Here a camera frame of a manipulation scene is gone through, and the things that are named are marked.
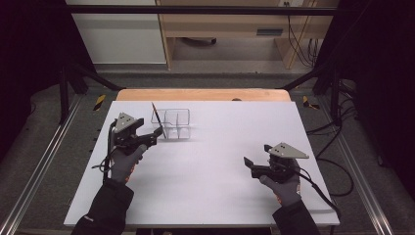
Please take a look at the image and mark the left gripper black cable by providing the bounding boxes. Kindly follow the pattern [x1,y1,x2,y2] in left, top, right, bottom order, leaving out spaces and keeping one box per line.
[91,119,119,184]

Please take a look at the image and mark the dark thin pen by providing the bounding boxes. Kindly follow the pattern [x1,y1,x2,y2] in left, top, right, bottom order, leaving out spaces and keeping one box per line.
[151,102,167,139]

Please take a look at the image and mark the black floor cable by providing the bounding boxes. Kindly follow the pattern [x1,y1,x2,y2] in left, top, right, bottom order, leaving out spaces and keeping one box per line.
[305,97,357,198]

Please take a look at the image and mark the light wooden desk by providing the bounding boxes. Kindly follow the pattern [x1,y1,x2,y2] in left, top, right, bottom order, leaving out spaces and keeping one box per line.
[156,0,341,71]

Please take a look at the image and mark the dark drawer handle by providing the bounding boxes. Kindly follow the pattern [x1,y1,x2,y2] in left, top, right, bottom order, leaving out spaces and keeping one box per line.
[255,28,285,37]

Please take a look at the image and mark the yellow black floor tape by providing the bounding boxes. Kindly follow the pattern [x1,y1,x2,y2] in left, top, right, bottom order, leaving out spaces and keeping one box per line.
[93,94,108,112]
[301,95,321,111]

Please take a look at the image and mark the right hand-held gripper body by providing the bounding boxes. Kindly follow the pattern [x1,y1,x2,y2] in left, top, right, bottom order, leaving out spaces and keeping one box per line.
[263,142,310,184]

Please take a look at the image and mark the white cabinet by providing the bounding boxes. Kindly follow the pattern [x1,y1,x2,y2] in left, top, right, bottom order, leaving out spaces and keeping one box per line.
[65,0,167,65]

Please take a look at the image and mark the person's left hand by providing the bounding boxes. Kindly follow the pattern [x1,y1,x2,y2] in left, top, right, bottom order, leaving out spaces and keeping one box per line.
[110,144,148,185]

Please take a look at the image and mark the person's right hand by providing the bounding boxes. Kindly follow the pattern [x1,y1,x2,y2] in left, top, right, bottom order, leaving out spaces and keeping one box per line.
[259,166,303,208]

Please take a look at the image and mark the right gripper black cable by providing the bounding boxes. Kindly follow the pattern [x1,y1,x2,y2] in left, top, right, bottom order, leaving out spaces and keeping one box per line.
[294,166,343,220]

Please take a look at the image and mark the black curtain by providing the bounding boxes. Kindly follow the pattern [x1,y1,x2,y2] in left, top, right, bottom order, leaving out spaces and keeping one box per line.
[0,0,97,161]
[314,0,415,194]

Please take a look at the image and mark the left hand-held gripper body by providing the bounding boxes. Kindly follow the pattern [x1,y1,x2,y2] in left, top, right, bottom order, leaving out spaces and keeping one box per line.
[111,112,155,156]

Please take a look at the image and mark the black hanging desk cables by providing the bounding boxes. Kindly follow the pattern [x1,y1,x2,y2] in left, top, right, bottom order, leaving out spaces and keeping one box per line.
[284,1,320,69]

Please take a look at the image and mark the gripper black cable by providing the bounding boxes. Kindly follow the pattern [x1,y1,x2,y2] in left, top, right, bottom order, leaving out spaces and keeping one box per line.
[91,119,119,184]
[294,166,343,220]

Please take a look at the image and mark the black frame stand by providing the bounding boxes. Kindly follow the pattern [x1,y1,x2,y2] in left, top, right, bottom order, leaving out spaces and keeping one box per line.
[58,61,127,125]
[281,61,345,127]

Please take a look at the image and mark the black horizontal frame bar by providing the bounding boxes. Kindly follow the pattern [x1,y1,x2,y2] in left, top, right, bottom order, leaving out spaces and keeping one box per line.
[67,4,339,16]

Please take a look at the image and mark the clear plastic divided holder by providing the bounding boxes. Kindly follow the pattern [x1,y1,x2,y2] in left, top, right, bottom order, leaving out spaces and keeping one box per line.
[150,108,192,140]

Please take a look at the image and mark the aluminium floor rail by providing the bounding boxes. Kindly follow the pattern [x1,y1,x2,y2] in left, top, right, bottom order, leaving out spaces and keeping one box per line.
[0,94,83,235]
[317,97,396,235]

